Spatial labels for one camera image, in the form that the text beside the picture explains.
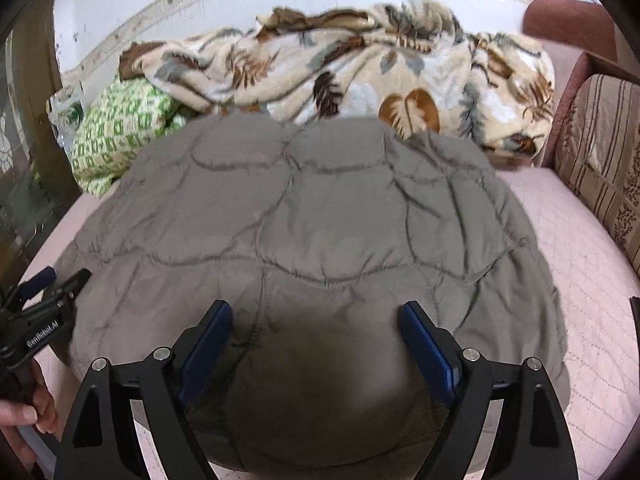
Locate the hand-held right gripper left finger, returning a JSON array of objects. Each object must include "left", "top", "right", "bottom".
[{"left": 52, "top": 300, "right": 234, "bottom": 480}]

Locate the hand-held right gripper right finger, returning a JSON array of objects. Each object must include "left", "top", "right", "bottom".
[{"left": 397, "top": 301, "right": 581, "bottom": 480}]

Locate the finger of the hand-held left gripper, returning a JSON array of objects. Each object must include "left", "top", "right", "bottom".
[
  {"left": 30, "top": 268, "right": 93, "bottom": 313},
  {"left": 19, "top": 267, "right": 57, "bottom": 300}
]

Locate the grey quilted jacket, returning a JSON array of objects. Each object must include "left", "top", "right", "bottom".
[{"left": 52, "top": 115, "right": 571, "bottom": 480}]

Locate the person's left hand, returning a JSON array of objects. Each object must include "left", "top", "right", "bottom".
[{"left": 0, "top": 360, "right": 61, "bottom": 472}]

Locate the green patterned pillow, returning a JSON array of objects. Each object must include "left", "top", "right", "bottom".
[{"left": 70, "top": 76, "right": 188, "bottom": 197}]

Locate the wooden glass door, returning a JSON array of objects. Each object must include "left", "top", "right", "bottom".
[{"left": 0, "top": 0, "right": 76, "bottom": 281}]

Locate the clear plastic bag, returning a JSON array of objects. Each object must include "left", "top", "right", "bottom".
[{"left": 47, "top": 85, "right": 86, "bottom": 146}]

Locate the pink quilted bed sheet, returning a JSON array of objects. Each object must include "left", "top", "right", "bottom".
[{"left": 20, "top": 167, "right": 640, "bottom": 480}]

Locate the striped brown cushion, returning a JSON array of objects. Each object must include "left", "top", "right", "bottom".
[{"left": 554, "top": 74, "right": 640, "bottom": 266}]

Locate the leaf print fleece blanket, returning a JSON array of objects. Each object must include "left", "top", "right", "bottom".
[{"left": 119, "top": 0, "right": 557, "bottom": 157}]

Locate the brown sofa armrest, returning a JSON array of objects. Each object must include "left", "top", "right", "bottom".
[{"left": 522, "top": 0, "right": 640, "bottom": 171}]

